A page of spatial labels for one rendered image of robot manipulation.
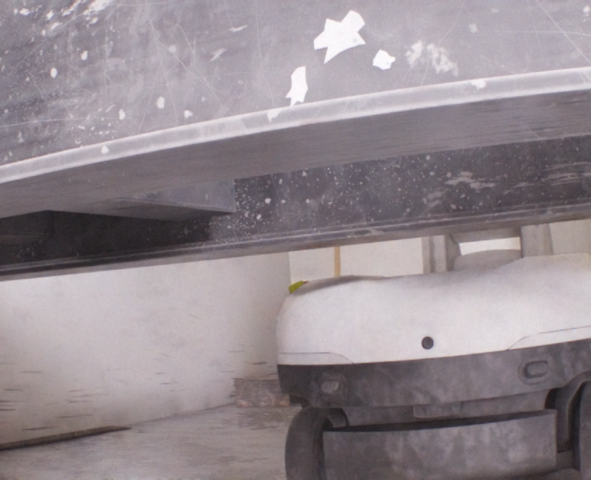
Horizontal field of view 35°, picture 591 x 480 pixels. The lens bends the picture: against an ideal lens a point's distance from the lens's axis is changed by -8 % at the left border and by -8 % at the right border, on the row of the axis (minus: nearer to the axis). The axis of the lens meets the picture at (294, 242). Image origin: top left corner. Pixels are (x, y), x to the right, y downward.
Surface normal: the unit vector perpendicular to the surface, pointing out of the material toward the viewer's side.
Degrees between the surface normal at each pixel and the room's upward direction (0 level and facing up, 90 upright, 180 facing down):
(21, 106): 90
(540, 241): 86
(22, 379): 90
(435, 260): 86
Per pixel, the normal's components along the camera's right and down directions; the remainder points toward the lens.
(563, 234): -0.42, -0.03
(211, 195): 0.90, -0.10
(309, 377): -0.83, 0.03
